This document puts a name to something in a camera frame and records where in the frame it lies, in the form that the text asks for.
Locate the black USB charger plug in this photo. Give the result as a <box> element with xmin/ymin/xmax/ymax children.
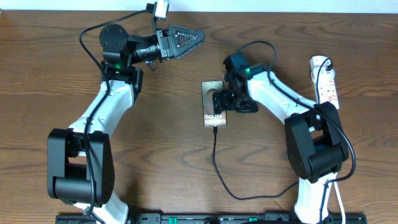
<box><xmin>326</xmin><ymin>63</ymin><xmax>333</xmax><ymax>71</ymax></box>

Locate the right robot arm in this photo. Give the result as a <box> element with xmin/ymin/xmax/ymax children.
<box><xmin>213</xmin><ymin>52</ymin><xmax>356</xmax><ymax>223</ymax></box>

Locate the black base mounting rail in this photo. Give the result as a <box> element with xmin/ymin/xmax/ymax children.
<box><xmin>54</xmin><ymin>212</ymin><xmax>368</xmax><ymax>224</ymax></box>

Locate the white power strip cord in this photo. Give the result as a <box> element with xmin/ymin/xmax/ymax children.
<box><xmin>333</xmin><ymin>180</ymin><xmax>346</xmax><ymax>224</ymax></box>

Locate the Galaxy smartphone with bronze screen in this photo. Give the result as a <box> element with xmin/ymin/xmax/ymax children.
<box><xmin>201</xmin><ymin>80</ymin><xmax>227</xmax><ymax>128</ymax></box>

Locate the black USB charging cable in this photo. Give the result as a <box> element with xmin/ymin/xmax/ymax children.
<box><xmin>212</xmin><ymin>57</ymin><xmax>334</xmax><ymax>201</ymax></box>

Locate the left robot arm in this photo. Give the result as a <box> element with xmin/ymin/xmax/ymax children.
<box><xmin>47</xmin><ymin>24</ymin><xmax>205</xmax><ymax>223</ymax></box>

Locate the white power strip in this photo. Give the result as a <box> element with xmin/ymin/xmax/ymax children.
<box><xmin>310</xmin><ymin>55</ymin><xmax>340</xmax><ymax>109</ymax></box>

